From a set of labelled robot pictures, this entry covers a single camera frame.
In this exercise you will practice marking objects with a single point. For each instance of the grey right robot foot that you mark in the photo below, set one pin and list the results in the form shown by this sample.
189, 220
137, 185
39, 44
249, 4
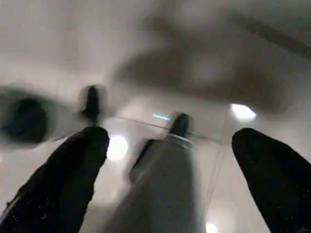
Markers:
165, 182

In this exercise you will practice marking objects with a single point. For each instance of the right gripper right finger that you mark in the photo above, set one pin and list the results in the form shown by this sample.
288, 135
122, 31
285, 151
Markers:
279, 184

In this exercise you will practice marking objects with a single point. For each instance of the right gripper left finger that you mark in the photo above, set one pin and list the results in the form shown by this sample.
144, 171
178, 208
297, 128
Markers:
56, 184

